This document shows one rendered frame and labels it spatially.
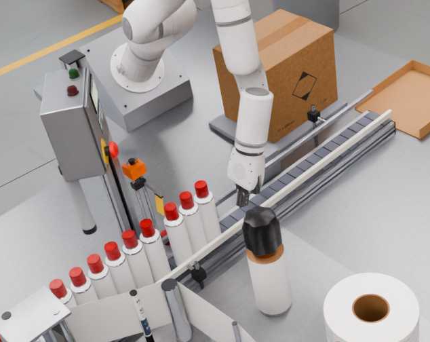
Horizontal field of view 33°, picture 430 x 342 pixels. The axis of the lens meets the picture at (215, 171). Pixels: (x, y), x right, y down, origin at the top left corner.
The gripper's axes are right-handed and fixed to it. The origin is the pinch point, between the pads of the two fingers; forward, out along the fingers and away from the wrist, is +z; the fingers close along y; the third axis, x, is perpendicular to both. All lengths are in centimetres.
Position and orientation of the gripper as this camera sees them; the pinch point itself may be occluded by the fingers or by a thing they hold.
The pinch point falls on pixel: (243, 199)
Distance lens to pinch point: 202.0
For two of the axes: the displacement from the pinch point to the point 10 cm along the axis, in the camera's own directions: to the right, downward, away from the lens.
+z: -1.0, 8.9, 4.5
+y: 6.5, 4.0, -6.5
